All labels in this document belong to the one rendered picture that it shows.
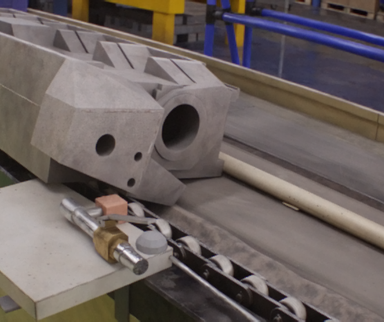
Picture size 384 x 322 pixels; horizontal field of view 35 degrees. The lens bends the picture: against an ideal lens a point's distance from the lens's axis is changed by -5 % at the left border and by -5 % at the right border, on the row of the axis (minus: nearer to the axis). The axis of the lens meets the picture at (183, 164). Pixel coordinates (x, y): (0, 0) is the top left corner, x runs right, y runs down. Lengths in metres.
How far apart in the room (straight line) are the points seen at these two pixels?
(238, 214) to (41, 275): 0.40
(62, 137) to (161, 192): 0.23
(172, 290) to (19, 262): 0.19
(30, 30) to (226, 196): 0.60
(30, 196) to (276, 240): 0.38
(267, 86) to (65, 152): 0.96
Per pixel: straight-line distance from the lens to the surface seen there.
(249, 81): 1.77
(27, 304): 0.73
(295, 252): 0.95
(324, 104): 1.60
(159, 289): 0.79
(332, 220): 1.03
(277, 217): 1.05
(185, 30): 6.65
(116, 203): 0.87
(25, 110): 1.03
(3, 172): 1.14
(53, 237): 0.84
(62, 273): 0.76
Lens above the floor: 1.20
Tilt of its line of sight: 21 degrees down
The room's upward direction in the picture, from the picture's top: 4 degrees clockwise
